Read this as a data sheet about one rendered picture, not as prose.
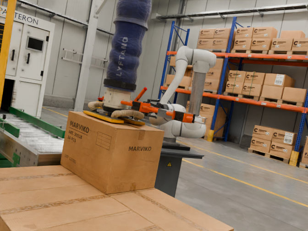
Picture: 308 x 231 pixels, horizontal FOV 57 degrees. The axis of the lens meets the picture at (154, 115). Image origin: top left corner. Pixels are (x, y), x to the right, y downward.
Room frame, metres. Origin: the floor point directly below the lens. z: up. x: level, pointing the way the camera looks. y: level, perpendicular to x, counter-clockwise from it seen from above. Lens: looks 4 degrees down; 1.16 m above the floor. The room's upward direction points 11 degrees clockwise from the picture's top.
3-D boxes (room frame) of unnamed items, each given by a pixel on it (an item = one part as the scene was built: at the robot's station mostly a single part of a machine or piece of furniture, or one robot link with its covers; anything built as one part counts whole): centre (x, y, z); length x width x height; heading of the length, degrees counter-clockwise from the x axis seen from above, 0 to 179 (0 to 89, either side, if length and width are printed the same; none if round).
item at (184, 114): (1.53, -0.15, 1.08); 0.08 x 0.07 x 0.05; 46
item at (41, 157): (2.22, 0.52, 0.58); 0.70 x 0.03 x 0.06; 136
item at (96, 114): (1.89, 0.34, 0.98); 0.34 x 0.10 x 0.05; 46
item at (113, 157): (1.96, 0.26, 0.74); 0.60 x 0.40 x 0.40; 45
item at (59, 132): (3.47, 1.43, 0.60); 1.60 x 0.10 x 0.09; 46
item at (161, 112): (1.63, -0.06, 1.07); 0.07 x 0.07 x 0.04; 46
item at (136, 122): (2.02, 0.21, 0.98); 0.34 x 0.10 x 0.05; 46
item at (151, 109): (1.90, 0.05, 1.08); 0.93 x 0.30 x 0.04; 46
